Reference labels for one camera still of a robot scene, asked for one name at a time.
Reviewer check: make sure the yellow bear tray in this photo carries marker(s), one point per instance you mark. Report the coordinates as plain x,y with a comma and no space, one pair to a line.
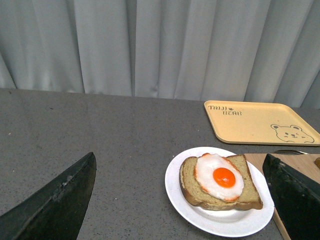
258,123

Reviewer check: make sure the white round plate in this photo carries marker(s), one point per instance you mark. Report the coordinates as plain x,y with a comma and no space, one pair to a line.
226,223

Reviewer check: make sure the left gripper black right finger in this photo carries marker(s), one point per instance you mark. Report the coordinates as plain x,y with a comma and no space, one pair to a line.
296,198

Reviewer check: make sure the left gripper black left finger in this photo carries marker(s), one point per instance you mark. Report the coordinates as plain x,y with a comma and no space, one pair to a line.
57,210

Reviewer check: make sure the fried egg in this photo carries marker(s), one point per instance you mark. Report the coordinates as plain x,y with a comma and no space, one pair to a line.
219,177

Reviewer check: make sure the bread slice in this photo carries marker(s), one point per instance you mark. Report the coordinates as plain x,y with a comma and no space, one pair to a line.
317,162
191,189

